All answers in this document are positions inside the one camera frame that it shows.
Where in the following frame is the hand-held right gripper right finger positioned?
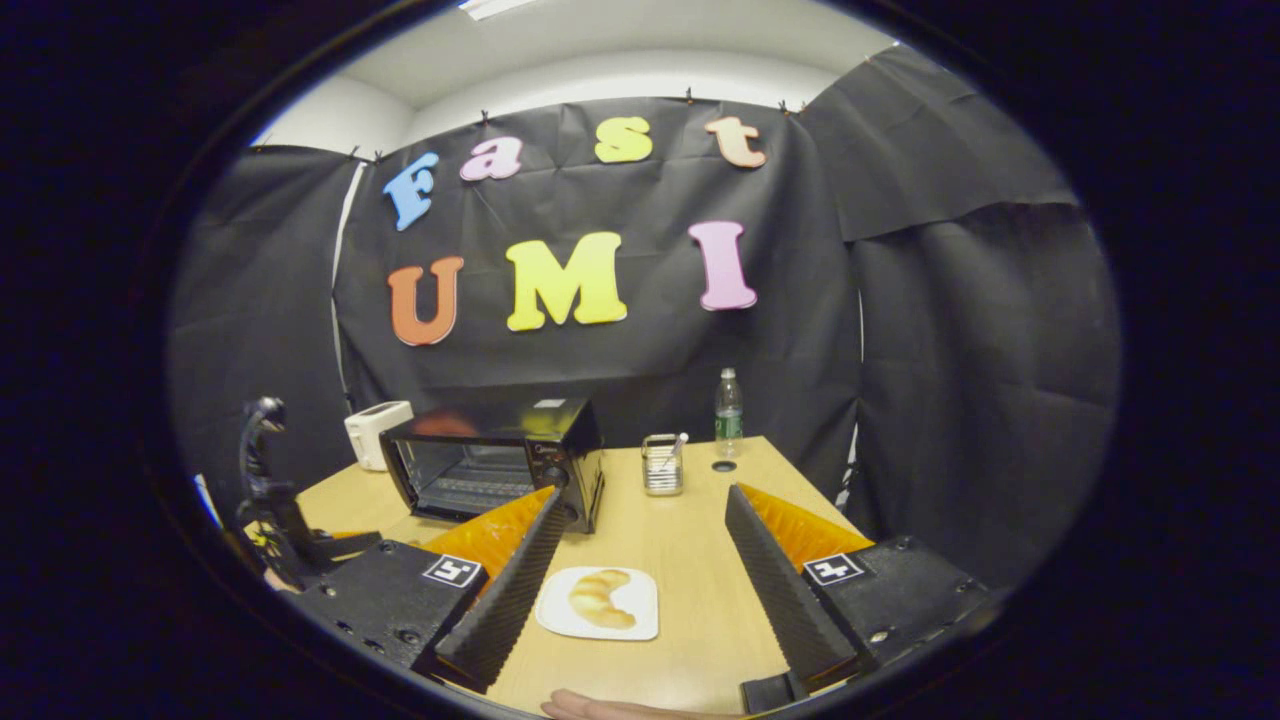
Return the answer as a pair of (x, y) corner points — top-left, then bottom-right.
(725, 484), (1001, 691)

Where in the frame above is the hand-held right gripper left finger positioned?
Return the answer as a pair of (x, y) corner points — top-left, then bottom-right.
(295, 487), (571, 693)

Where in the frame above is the golden croissant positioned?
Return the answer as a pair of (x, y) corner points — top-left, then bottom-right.
(568, 569), (638, 630)

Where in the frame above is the black electric oven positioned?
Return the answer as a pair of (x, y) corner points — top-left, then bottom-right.
(380, 397), (607, 536)

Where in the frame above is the white toaster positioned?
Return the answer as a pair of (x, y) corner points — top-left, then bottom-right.
(344, 401), (414, 472)

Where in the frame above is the white square plate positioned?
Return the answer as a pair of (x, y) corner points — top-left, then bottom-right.
(535, 566), (660, 642)

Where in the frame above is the clear water bottle green label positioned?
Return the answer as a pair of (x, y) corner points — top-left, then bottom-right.
(715, 367), (745, 459)

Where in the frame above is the black backdrop cloth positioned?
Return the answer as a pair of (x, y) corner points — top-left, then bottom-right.
(165, 45), (1123, 591)

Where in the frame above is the wire mesh utensil holder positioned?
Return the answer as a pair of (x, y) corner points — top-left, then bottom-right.
(641, 432), (689, 497)

